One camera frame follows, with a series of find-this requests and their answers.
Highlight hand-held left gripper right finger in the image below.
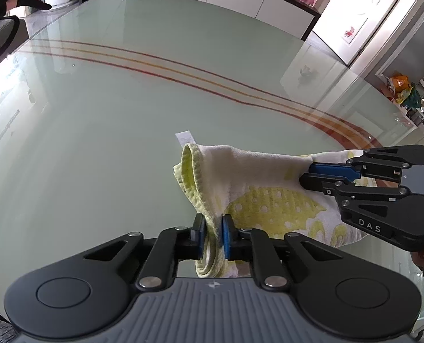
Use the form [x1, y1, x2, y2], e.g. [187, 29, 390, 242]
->
[221, 214, 344, 291]

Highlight yellow cloud-print towel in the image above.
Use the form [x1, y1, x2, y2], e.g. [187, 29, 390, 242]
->
[172, 129, 377, 279]

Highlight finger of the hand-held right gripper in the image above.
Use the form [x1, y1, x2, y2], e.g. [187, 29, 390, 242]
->
[309, 149, 409, 183]
[299, 172, 411, 208]

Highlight orange bag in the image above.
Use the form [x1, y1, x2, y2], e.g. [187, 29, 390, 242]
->
[386, 73, 413, 101]

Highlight white door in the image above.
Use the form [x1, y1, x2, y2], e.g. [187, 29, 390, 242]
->
[311, 0, 424, 68]

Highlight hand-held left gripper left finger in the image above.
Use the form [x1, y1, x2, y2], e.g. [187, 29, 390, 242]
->
[81, 213, 207, 292]

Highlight green bag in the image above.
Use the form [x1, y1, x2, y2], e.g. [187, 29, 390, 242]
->
[400, 83, 424, 111]

